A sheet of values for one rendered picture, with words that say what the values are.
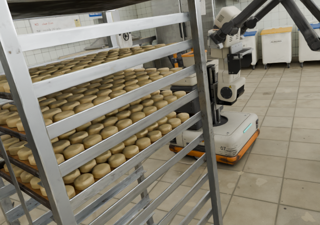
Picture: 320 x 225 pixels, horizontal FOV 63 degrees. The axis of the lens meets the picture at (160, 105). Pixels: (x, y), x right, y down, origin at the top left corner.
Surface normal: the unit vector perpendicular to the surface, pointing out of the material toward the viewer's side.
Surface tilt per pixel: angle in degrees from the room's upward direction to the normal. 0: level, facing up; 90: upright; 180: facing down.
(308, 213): 0
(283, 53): 93
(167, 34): 90
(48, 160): 90
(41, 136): 90
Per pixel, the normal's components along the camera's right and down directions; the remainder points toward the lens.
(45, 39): 0.77, 0.07
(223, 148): -0.60, 0.33
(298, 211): -0.16, -0.94
